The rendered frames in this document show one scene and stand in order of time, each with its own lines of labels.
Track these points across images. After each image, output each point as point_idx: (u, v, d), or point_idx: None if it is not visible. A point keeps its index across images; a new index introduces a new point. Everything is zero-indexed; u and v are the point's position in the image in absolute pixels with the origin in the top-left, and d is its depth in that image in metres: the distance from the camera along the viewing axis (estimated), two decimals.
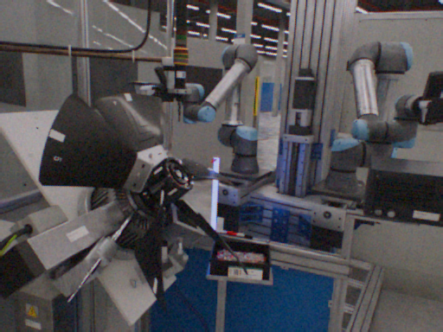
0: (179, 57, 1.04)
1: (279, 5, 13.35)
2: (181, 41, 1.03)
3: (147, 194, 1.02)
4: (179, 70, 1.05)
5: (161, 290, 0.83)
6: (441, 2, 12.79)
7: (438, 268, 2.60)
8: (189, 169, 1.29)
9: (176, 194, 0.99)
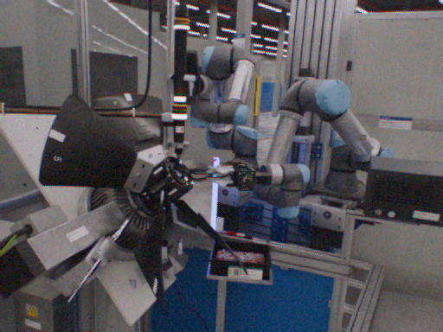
0: (178, 114, 1.07)
1: (279, 5, 13.35)
2: (180, 98, 1.07)
3: (147, 194, 1.02)
4: (178, 125, 1.08)
5: (161, 290, 0.83)
6: (441, 2, 12.79)
7: (438, 268, 2.60)
8: (190, 168, 1.29)
9: (176, 194, 0.99)
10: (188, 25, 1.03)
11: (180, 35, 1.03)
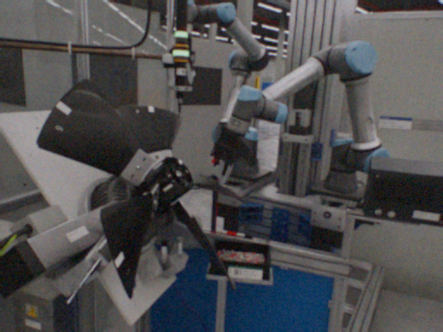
0: (179, 54, 1.03)
1: (279, 5, 13.35)
2: (181, 38, 1.03)
3: (145, 189, 1.02)
4: (179, 67, 1.04)
5: (128, 272, 0.78)
6: (441, 2, 12.79)
7: (438, 268, 2.60)
8: (202, 182, 1.28)
9: (170, 190, 0.98)
10: None
11: None
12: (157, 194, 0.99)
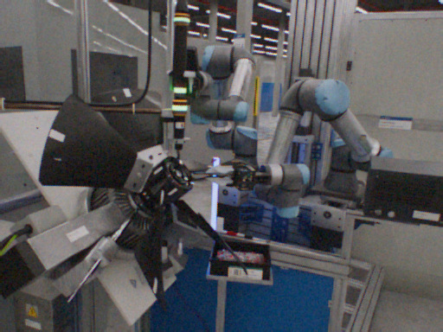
0: (178, 110, 1.07)
1: (279, 5, 13.35)
2: (180, 94, 1.06)
3: None
4: (178, 121, 1.08)
5: (57, 160, 0.80)
6: (441, 2, 12.79)
7: (438, 268, 2.60)
8: (215, 239, 1.14)
9: (158, 174, 0.98)
10: (188, 20, 1.02)
11: (180, 30, 1.02)
12: (148, 175, 1.00)
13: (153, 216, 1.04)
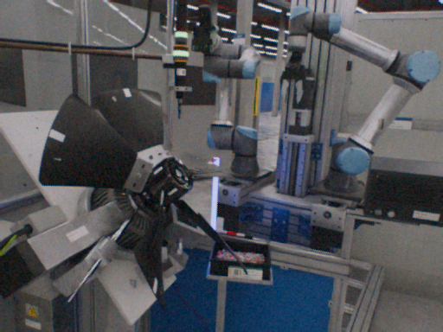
0: (179, 54, 1.03)
1: (279, 5, 13.35)
2: (181, 39, 1.03)
3: None
4: (179, 67, 1.04)
5: (57, 160, 0.80)
6: (441, 2, 12.79)
7: (438, 268, 2.60)
8: (215, 239, 1.14)
9: (158, 174, 0.98)
10: None
11: None
12: (148, 175, 1.00)
13: (153, 216, 1.04)
